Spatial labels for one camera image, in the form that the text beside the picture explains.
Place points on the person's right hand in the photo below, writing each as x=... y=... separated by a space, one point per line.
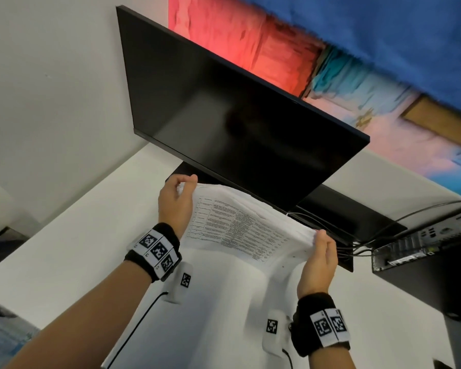
x=319 y=269

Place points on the person's left hand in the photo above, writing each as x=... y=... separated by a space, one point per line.
x=173 y=207

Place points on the stack of printed white papers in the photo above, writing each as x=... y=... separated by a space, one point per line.
x=234 y=226

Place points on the black monitor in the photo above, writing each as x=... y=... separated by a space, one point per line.
x=234 y=122

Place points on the person's left forearm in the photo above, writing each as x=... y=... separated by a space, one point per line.
x=80 y=322

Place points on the black monitor stand base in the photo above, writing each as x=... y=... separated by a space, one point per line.
x=184 y=170

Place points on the black right wristband with markers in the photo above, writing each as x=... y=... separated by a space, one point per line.
x=303 y=326

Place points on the black wristband with markers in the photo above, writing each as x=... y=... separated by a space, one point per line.
x=303 y=326
x=138 y=257

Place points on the black left wristband with markers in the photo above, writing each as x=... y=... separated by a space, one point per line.
x=138 y=257

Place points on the black desktop computer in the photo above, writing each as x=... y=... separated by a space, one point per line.
x=426 y=284

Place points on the black device with red trim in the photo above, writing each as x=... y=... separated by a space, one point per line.
x=441 y=365

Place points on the black chair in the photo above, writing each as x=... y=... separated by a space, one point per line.
x=4 y=249

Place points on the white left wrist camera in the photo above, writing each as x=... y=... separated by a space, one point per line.
x=184 y=280

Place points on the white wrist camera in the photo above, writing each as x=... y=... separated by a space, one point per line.
x=184 y=280
x=271 y=326

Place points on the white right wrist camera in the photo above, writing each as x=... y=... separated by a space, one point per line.
x=271 y=326

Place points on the colourful wall painting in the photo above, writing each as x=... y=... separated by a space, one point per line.
x=369 y=42

